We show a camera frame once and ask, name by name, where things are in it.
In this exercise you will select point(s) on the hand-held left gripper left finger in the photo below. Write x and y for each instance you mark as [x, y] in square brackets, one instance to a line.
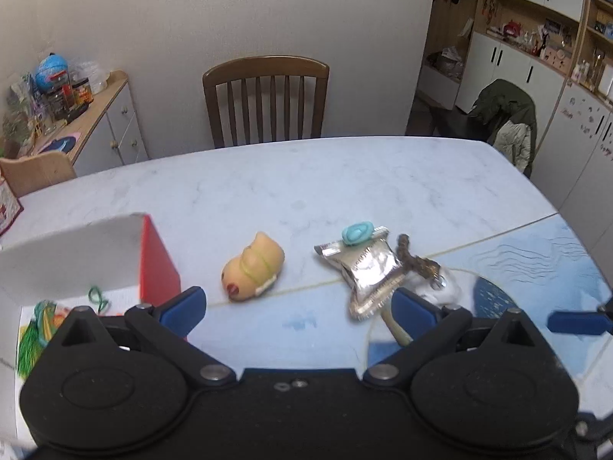
[184, 310]

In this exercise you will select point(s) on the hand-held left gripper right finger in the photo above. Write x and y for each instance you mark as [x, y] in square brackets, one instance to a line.
[414, 314]

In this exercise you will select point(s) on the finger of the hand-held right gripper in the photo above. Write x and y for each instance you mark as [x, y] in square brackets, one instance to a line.
[577, 323]

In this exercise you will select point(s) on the red cardboard box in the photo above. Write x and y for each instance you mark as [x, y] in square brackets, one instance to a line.
[158, 268]

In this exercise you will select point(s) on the silver foil snack packet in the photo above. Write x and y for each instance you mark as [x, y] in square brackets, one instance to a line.
[371, 263]

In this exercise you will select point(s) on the yellow plush toy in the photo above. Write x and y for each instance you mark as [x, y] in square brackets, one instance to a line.
[254, 263]

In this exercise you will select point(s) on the teal snail clip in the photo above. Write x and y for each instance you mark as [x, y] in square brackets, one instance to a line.
[357, 232]

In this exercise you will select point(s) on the light wooden side cabinet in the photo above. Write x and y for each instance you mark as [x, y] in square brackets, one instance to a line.
[119, 129]

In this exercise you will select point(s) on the light wooden furniture panel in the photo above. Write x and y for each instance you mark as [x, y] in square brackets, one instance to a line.
[38, 172]

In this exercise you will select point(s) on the red white snack bag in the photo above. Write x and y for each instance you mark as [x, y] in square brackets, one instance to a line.
[7, 211]

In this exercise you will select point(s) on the blue mat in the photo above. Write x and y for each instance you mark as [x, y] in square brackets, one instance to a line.
[60, 144]

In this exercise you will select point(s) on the green jacket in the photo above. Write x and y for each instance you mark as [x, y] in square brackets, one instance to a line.
[507, 105]

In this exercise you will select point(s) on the jar with yellow label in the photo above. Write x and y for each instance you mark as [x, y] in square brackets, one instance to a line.
[81, 92]

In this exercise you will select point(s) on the dark glass jar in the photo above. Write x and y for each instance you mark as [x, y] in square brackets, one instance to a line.
[56, 105]

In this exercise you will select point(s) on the white plastic bag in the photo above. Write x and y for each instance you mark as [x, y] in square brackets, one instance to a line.
[93, 76]

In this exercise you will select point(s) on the clear plastic container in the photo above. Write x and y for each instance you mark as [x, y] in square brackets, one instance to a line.
[19, 115]

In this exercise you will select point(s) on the dark wooden chair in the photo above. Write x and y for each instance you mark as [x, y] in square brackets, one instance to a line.
[266, 64]

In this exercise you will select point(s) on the blue globe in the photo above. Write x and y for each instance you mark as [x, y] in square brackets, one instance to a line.
[50, 72]

